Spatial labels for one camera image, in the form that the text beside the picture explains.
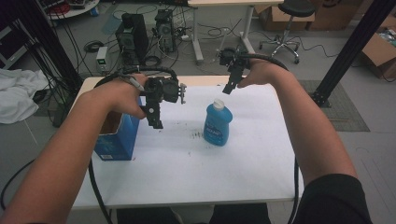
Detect person's right hand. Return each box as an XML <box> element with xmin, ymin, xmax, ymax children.
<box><xmin>236</xmin><ymin>58</ymin><xmax>292</xmax><ymax>90</ymax></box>

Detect large black computer tower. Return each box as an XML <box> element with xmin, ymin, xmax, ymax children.
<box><xmin>114</xmin><ymin>12</ymin><xmax>150</xmax><ymax>66</ymax></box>

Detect grey floor mat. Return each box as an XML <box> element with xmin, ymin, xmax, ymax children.
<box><xmin>295</xmin><ymin>79</ymin><xmax>371</xmax><ymax>133</ymax></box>

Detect closed brown cardboard box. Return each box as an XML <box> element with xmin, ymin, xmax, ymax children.
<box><xmin>257</xmin><ymin>5</ymin><xmax>316</xmax><ymax>33</ymax></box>

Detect white cloth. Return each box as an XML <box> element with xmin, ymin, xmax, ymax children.
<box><xmin>0</xmin><ymin>67</ymin><xmax>50</xmax><ymax>125</ymax></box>

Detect black frame post with cables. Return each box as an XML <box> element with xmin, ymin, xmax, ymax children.
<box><xmin>11</xmin><ymin>0</ymin><xmax>84</xmax><ymax>94</ymax></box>

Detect white desk with legs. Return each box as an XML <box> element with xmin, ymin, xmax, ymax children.
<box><xmin>187</xmin><ymin>0</ymin><xmax>285</xmax><ymax>66</ymax></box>

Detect grey cable plug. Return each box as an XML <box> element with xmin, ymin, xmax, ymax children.
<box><xmin>125</xmin><ymin>75</ymin><xmax>146</xmax><ymax>93</ymax></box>

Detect white paper sheet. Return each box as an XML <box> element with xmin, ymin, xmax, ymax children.
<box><xmin>72</xmin><ymin>83</ymin><xmax>305</xmax><ymax>210</ymax></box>

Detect person's left hand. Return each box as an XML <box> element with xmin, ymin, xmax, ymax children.
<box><xmin>90</xmin><ymin>74</ymin><xmax>150</xmax><ymax>120</ymax></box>

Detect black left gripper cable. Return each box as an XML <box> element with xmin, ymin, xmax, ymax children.
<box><xmin>88</xmin><ymin>65</ymin><xmax>179</xmax><ymax>224</ymax></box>

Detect black swivel stool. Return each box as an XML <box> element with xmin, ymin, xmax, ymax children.
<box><xmin>258</xmin><ymin>0</ymin><xmax>318</xmax><ymax>65</ymax></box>

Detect open brown cardboard box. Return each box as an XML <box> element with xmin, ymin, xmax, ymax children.
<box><xmin>360</xmin><ymin>14</ymin><xmax>396</xmax><ymax>79</ymax></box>

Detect thin black floor cable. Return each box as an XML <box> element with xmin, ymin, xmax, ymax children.
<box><xmin>0</xmin><ymin>158</ymin><xmax>35</xmax><ymax>211</ymax></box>

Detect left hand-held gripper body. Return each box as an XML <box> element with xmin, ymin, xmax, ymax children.
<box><xmin>143</xmin><ymin>76</ymin><xmax>188</xmax><ymax>109</ymax></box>

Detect coiled black cable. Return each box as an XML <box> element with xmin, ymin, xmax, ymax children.
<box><xmin>83</xmin><ymin>39</ymin><xmax>106</xmax><ymax>53</ymax></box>

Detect blue bottle with white cap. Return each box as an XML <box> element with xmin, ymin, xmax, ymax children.
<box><xmin>203</xmin><ymin>98</ymin><xmax>234</xmax><ymax>147</ymax></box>

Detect round white table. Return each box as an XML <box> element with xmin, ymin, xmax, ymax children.
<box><xmin>46</xmin><ymin>0</ymin><xmax>101</xmax><ymax>21</ymax></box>

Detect blue cardboard box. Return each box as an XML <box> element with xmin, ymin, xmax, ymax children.
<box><xmin>92</xmin><ymin>97</ymin><xmax>143</xmax><ymax>162</ymax></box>

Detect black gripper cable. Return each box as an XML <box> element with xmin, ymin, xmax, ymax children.
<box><xmin>88</xmin><ymin>65</ymin><xmax>179</xmax><ymax>224</ymax></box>
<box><xmin>238</xmin><ymin>53</ymin><xmax>301</xmax><ymax>224</ymax></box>

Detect person's black sleeve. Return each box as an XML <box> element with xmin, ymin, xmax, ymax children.
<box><xmin>291</xmin><ymin>173</ymin><xmax>375</xmax><ymax>224</ymax></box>

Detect silver power supply unit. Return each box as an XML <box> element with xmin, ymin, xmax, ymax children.
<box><xmin>95</xmin><ymin>46</ymin><xmax>109</xmax><ymax>75</ymax></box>

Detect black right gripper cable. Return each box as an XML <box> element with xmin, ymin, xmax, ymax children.
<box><xmin>238</xmin><ymin>53</ymin><xmax>301</xmax><ymax>224</ymax></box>

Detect black aluminium frame post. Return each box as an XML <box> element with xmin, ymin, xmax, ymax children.
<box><xmin>310</xmin><ymin>0</ymin><xmax>396</xmax><ymax>108</ymax></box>

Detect small black computer tower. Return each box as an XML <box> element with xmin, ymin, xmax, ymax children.
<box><xmin>154</xmin><ymin>8</ymin><xmax>177</xmax><ymax>53</ymax></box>

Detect person's black trousers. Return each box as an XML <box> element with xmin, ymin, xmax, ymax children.
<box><xmin>116</xmin><ymin>203</ymin><xmax>273</xmax><ymax>224</ymax></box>

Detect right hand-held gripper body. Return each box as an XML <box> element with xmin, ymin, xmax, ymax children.
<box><xmin>219</xmin><ymin>46</ymin><xmax>251</xmax><ymax>76</ymax></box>

